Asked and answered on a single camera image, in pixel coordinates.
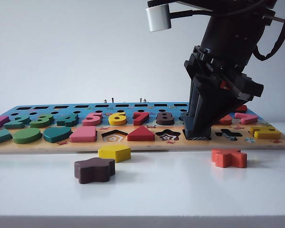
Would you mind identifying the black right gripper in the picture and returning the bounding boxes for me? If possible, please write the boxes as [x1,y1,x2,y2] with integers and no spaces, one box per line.
[183,17,267,131]

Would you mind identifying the dark blue square block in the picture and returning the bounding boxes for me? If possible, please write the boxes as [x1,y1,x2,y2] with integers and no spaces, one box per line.
[182,120,212,142]

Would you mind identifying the dark teal number nine piece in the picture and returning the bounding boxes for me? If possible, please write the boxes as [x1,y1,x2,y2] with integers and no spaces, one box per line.
[179,111,190,123]

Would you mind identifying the pink greater-than sign piece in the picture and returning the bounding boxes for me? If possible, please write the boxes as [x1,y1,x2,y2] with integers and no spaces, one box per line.
[234,112,255,125]

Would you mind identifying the brown number eight piece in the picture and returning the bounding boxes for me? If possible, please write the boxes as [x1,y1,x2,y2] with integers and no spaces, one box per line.
[155,111,174,126]

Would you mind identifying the orange cross block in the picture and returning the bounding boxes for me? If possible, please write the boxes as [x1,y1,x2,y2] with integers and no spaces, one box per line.
[211,148,248,169]

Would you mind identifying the red number seven piece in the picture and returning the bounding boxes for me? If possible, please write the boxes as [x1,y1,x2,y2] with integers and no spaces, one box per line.
[132,111,155,126]

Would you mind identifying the yellow symbol piece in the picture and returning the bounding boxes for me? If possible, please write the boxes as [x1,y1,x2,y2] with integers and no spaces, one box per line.
[249,125,282,140]

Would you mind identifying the red triangle shape piece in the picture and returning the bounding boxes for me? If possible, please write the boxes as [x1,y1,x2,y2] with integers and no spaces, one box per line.
[127,125,156,142]

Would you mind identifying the yellow number six piece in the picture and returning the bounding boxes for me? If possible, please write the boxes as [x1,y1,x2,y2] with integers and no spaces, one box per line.
[108,111,127,126]

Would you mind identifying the yellow pentagon block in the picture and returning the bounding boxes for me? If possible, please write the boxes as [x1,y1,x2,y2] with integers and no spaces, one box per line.
[97,144,132,163]

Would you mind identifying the pink number five piece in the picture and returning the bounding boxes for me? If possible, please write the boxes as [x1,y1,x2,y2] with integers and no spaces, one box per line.
[82,112,104,127]

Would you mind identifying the pink trapezoid shape piece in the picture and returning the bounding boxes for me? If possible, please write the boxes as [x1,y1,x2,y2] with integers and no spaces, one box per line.
[69,125,97,143]

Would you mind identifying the brown star block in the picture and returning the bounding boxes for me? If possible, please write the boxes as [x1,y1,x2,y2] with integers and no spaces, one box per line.
[74,157,116,184]

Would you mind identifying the teal number four piece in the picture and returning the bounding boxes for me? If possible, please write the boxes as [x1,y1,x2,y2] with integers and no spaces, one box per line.
[56,113,79,127]

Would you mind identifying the teal rounded shape piece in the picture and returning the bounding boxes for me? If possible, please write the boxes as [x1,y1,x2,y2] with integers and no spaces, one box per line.
[43,126,72,143]

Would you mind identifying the blue wooden puzzle board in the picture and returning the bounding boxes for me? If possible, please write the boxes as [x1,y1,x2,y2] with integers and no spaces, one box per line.
[0,102,285,154]

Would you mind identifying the green number three piece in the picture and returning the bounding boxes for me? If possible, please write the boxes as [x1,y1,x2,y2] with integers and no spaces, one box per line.
[29,114,55,128]

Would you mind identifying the green oval shape piece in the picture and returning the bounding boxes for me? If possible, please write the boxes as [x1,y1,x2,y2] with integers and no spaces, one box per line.
[12,127,42,144]

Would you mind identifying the green number two piece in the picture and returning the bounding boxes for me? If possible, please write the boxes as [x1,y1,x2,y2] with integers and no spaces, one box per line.
[4,114,31,129]

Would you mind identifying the teal rectangle shape piece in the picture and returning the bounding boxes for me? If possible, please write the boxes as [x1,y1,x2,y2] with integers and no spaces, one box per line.
[0,129,13,145]

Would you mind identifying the black corrugated cable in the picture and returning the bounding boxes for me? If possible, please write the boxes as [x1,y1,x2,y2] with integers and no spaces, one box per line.
[253,0,285,62]

